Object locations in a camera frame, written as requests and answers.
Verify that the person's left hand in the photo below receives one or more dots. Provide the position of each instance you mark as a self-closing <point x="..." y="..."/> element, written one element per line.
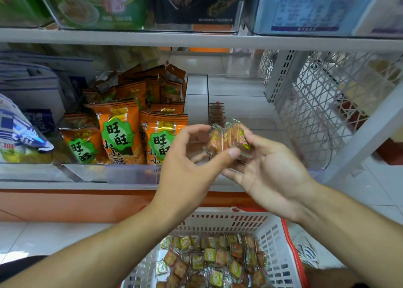
<point x="182" y="184"/>

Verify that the person's right hand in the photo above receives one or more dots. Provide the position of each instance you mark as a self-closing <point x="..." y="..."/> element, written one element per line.
<point x="277" y="180"/>

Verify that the white basket with red rim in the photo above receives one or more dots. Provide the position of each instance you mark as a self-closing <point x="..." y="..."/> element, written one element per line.
<point x="277" y="234"/>

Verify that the bundle of snack packets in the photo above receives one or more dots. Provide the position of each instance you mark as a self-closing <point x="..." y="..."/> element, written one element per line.
<point x="230" y="136"/>

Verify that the row of small snack packets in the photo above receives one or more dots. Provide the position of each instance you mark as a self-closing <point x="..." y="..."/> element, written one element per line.
<point x="217" y="111"/>

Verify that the pile of small snack packets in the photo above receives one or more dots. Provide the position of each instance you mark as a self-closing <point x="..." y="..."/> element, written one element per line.
<point x="214" y="262"/>

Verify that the white metal shelf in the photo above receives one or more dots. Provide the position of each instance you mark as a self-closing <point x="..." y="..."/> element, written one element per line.
<point x="189" y="39"/>

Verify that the person's left forearm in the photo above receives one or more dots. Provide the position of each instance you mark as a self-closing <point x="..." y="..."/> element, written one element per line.
<point x="88" y="259"/>

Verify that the person's right forearm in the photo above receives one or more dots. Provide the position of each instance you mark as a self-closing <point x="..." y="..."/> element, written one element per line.
<point x="359" y="240"/>

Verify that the clear plastic shelf front guard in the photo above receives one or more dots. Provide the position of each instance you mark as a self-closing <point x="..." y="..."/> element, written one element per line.
<point x="107" y="173"/>

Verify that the person's right shoe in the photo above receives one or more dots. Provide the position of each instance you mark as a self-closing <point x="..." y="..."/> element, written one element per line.
<point x="312" y="250"/>

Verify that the orange shelf base panel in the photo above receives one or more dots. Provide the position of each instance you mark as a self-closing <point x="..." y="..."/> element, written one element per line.
<point x="63" y="206"/>

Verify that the group of orange snack bags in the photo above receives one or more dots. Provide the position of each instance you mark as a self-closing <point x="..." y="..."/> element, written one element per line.
<point x="119" y="133"/>

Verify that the white perforated side panel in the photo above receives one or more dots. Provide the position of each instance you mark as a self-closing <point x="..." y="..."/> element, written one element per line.
<point x="321" y="102"/>

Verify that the blue white snack bag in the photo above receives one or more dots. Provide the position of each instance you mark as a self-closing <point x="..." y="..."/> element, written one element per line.
<point x="22" y="130"/>

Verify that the blue product box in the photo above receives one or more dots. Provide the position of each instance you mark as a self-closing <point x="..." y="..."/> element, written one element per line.
<point x="315" y="10"/>

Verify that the black product box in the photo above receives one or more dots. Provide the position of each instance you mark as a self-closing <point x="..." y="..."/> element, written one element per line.
<point x="195" y="4"/>

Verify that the green white product box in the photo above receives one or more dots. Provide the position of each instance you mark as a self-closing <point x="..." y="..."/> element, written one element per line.
<point x="94" y="7"/>

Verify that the dark green product bag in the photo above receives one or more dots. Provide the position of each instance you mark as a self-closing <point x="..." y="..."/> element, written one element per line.
<point x="19" y="4"/>

